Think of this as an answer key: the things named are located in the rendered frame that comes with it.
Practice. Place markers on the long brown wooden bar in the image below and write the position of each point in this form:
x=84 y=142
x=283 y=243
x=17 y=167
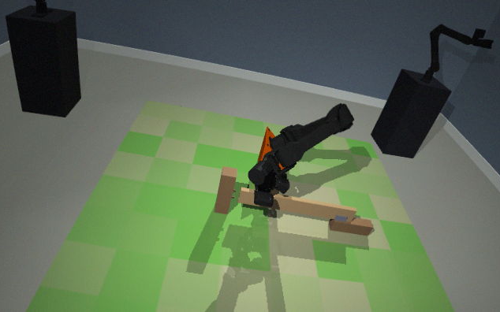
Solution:
x=301 y=206

